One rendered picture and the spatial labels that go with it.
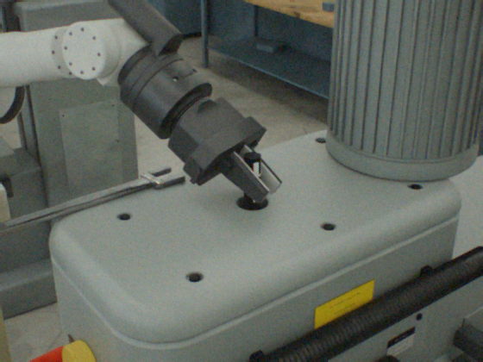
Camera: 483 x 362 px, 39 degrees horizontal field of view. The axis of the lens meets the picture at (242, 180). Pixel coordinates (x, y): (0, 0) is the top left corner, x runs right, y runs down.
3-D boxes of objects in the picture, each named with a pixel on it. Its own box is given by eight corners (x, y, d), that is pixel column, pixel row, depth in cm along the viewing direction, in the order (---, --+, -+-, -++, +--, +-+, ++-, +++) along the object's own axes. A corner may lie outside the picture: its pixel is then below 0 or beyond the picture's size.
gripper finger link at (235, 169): (260, 204, 78) (222, 168, 80) (272, 187, 76) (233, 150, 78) (252, 210, 77) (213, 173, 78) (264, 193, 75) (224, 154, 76)
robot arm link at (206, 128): (245, 165, 87) (180, 102, 90) (279, 112, 81) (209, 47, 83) (182, 205, 78) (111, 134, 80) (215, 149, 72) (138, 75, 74)
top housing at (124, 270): (152, 464, 67) (141, 335, 59) (47, 324, 85) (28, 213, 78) (461, 291, 91) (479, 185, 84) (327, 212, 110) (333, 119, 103)
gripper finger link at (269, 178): (281, 181, 78) (242, 144, 79) (269, 198, 80) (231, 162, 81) (289, 175, 79) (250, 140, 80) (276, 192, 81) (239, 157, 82)
